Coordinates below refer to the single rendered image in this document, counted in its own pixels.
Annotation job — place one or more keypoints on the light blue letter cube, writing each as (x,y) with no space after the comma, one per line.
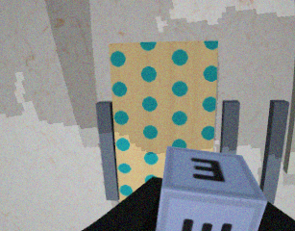
(205,191)

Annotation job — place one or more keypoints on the tan polka-dotted strip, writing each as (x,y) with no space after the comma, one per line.
(163,94)

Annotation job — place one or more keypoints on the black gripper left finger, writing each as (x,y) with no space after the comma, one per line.
(138,212)

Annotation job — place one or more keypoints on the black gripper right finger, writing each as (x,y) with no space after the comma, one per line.
(275,220)

